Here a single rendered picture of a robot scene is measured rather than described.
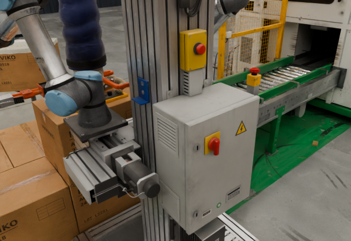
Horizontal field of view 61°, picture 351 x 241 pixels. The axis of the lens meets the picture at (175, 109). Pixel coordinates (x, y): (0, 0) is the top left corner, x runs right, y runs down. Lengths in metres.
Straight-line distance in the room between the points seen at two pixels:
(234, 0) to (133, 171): 0.87
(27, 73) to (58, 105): 1.93
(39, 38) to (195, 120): 0.64
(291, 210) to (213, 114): 1.64
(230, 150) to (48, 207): 1.15
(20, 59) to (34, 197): 1.57
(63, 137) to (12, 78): 1.58
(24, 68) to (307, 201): 2.69
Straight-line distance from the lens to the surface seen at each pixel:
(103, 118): 1.35
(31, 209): 1.87
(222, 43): 3.12
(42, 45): 1.21
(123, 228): 2.02
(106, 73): 1.89
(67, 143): 1.72
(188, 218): 1.15
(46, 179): 1.97
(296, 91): 2.98
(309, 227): 2.42
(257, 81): 2.06
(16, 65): 3.13
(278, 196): 2.59
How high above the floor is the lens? 1.67
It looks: 26 degrees down
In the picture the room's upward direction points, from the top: 1 degrees counter-clockwise
